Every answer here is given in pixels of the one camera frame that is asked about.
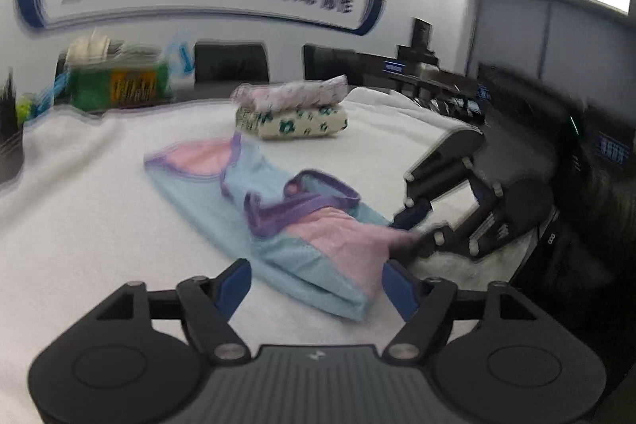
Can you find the grey window blind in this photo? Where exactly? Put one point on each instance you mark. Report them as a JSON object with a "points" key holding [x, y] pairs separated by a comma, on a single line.
{"points": [[546, 36]]}

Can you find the blue desk nameplate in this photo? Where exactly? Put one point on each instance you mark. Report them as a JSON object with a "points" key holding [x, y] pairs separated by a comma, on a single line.
{"points": [[393, 66]]}

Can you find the yellow-green cloth item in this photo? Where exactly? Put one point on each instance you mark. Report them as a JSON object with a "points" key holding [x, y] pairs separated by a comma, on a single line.
{"points": [[26, 108]]}

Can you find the folded cream green-flower garment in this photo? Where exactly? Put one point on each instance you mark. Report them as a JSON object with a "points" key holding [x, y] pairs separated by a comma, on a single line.
{"points": [[298, 123]]}

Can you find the folded pink floral garment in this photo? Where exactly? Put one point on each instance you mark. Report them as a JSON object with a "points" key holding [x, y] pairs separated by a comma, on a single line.
{"points": [[288, 95]]}

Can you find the black desk monitor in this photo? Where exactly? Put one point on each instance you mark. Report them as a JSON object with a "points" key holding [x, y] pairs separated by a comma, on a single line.
{"points": [[421, 36]]}

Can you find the cream cloth in bag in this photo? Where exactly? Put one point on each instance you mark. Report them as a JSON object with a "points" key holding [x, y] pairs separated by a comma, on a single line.
{"points": [[92, 47]]}

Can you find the black walkie-talkie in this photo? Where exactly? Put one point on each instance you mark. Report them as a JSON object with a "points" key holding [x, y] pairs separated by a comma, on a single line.
{"points": [[10, 131]]}

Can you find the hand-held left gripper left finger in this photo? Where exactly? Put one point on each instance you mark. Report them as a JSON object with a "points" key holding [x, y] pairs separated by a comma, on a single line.
{"points": [[236, 287]]}

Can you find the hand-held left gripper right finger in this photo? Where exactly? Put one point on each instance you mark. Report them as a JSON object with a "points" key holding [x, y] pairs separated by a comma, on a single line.
{"points": [[397, 292]]}

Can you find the green zip bag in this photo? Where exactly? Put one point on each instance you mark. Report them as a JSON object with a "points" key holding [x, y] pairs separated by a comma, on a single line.
{"points": [[119, 86]]}

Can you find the black office chair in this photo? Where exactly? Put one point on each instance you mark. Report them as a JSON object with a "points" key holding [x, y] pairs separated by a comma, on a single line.
{"points": [[231, 62], [333, 65]]}

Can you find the white towel blanket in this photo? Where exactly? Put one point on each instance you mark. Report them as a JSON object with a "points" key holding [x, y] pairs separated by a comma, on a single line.
{"points": [[99, 205]]}

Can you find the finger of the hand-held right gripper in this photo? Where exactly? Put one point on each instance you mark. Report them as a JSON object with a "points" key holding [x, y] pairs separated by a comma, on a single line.
{"points": [[447, 241], [412, 215]]}

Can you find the pink and blue garment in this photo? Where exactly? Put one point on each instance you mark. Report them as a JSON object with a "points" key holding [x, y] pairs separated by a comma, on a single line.
{"points": [[298, 255]]}

